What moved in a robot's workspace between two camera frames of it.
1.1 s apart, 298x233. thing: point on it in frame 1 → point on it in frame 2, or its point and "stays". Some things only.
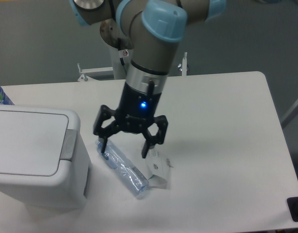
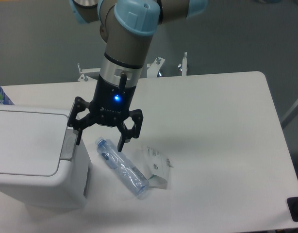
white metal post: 184,64 stays
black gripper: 135,114 → 110,105
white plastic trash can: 40,161 stays
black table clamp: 296,206 stays
